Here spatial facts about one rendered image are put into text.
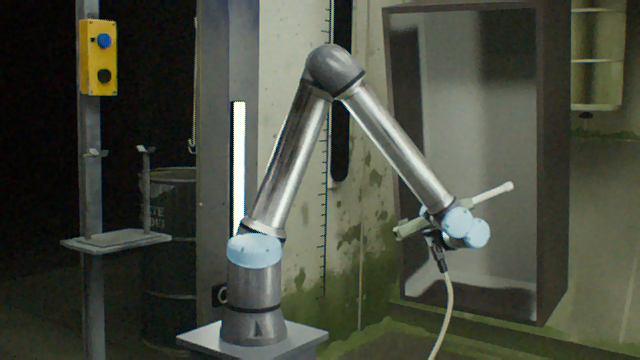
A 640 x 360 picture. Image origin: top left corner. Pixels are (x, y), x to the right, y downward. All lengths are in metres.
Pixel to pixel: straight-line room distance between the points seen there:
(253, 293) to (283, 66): 1.35
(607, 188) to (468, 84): 1.21
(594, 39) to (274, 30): 1.57
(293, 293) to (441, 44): 1.28
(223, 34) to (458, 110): 1.01
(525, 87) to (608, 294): 1.23
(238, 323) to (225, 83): 1.14
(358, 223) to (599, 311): 1.23
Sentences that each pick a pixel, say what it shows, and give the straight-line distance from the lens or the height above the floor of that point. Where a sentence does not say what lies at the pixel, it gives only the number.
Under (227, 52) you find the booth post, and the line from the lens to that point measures 2.76.
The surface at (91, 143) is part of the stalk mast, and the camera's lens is 2.60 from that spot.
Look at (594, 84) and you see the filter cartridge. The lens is 3.63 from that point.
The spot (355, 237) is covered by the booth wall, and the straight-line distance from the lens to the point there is 3.55.
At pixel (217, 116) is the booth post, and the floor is 1.21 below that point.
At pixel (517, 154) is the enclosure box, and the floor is 1.08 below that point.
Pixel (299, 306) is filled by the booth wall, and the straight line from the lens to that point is 3.26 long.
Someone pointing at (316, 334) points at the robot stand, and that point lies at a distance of 2.01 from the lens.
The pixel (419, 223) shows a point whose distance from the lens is 2.46.
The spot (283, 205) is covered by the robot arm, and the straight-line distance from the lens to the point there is 2.05.
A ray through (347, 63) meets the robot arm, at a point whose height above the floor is 1.40.
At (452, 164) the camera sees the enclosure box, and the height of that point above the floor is 1.02.
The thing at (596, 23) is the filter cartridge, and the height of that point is 1.67.
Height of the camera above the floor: 1.32
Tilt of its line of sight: 7 degrees down
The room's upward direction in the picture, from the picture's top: 1 degrees clockwise
